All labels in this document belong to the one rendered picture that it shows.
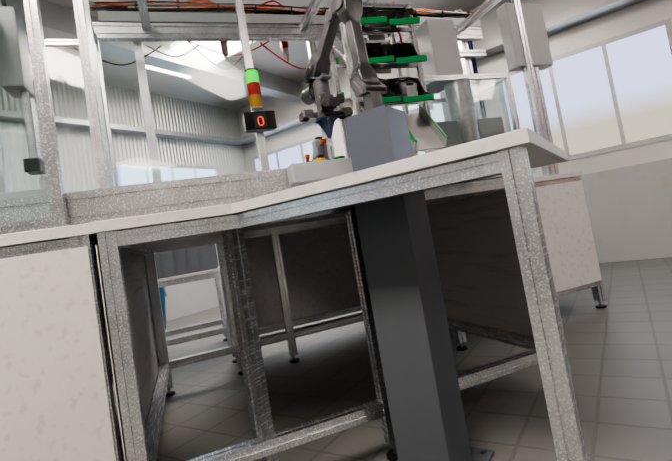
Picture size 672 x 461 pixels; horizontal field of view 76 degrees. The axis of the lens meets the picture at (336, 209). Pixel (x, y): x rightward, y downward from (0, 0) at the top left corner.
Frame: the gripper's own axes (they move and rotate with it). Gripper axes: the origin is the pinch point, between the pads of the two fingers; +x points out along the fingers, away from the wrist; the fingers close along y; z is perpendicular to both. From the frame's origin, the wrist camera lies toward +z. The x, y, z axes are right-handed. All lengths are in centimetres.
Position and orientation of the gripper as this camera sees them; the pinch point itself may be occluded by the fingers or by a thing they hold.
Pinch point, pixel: (328, 128)
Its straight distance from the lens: 154.0
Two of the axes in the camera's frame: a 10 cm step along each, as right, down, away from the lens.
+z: 3.3, -1.2, -9.4
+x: 1.7, 9.8, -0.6
